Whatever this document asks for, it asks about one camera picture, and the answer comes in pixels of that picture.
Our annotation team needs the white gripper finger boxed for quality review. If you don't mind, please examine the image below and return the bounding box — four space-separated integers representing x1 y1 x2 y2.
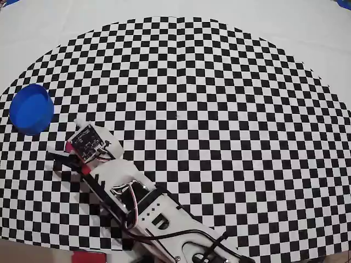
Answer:
75 117 124 162

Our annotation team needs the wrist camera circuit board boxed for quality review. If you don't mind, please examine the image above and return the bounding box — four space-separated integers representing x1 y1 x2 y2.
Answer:
66 123 108 162

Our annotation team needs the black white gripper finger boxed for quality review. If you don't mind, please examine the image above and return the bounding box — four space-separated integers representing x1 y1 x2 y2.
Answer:
46 150 89 171

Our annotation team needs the white red gripper body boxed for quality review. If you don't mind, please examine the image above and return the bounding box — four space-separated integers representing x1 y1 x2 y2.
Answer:
82 158 151 194

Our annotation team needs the black white checkered paper mat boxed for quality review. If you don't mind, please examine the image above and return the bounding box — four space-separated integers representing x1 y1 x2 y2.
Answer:
0 0 351 261

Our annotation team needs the white red servo wire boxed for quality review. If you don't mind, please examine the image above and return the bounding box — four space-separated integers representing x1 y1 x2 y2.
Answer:
111 183 142 228

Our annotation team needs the thick black cable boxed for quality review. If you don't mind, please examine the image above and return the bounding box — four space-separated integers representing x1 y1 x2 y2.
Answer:
120 227 256 263

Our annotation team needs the red flat box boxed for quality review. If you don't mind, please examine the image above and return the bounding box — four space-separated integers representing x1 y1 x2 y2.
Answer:
71 251 107 263

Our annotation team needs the blue round plastic box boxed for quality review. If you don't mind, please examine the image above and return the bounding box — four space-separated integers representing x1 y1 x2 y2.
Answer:
8 83 55 136

